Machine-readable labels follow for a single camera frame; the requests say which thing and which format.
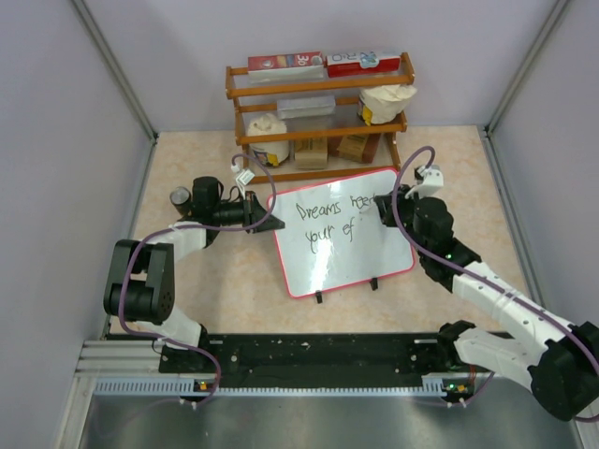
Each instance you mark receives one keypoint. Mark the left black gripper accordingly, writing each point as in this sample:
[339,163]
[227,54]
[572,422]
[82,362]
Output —
[252,210]

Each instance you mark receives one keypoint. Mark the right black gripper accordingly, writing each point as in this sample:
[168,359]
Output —
[387,210]

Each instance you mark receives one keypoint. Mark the pink framed whiteboard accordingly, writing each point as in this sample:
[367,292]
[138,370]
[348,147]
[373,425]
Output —
[327,244]

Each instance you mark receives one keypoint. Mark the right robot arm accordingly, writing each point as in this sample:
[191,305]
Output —
[552,358]

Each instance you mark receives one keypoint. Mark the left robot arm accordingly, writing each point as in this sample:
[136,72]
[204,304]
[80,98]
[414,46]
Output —
[141,282]

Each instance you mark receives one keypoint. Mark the brown cleaning pad pack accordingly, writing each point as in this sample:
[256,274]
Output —
[358,148]

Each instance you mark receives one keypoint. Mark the black yellow can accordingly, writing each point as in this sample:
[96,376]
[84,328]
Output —
[179,197]

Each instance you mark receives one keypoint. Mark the wooden three tier shelf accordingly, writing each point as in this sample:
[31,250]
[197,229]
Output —
[250,102]

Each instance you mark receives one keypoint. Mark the white paper bag right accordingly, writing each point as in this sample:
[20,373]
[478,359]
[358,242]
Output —
[382,104]

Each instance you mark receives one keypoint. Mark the silver foil box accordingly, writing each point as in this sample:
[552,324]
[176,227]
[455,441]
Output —
[315,106]

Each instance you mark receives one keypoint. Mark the red white box right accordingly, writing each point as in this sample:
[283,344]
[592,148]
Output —
[356,63]

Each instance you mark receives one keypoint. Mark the red toothpaste box left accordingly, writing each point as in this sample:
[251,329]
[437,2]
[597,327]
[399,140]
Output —
[292,61]

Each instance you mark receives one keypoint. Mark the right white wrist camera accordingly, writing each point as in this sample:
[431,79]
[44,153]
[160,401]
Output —
[429,180]

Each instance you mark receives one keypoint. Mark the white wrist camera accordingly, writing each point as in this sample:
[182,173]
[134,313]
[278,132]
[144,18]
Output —
[242,176]
[429,180]

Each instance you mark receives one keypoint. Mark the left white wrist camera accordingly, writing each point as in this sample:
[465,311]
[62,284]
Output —
[242,176]

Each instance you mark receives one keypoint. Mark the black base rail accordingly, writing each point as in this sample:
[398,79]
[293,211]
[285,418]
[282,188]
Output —
[341,360]

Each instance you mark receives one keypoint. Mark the grey slotted cable duct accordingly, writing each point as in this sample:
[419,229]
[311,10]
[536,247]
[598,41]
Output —
[189,388]

